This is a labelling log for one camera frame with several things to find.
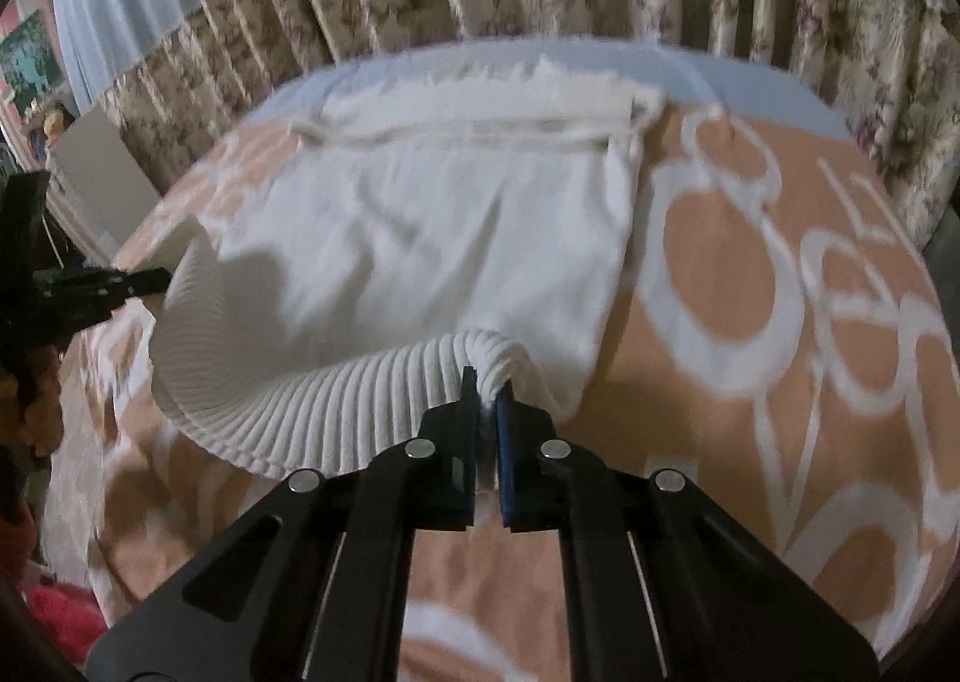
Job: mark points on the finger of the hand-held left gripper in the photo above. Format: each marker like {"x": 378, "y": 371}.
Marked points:
{"x": 97, "y": 288}

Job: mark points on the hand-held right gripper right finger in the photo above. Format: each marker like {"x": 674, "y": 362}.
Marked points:
{"x": 506, "y": 457}

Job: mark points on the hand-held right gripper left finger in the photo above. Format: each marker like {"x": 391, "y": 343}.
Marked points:
{"x": 469, "y": 442}

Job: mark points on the white knit sweater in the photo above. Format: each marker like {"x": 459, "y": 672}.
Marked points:
{"x": 420, "y": 224}

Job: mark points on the stuffed toy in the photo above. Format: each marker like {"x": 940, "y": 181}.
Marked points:
{"x": 51, "y": 126}

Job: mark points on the orange patterned blanket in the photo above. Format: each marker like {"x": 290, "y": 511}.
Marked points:
{"x": 712, "y": 367}

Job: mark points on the red cloth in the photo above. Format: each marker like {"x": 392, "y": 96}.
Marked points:
{"x": 64, "y": 614}

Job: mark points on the light blue bed sheet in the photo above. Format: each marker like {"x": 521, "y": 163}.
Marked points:
{"x": 750, "y": 90}

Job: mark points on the wall poster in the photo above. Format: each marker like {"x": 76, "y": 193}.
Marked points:
{"x": 30, "y": 60}

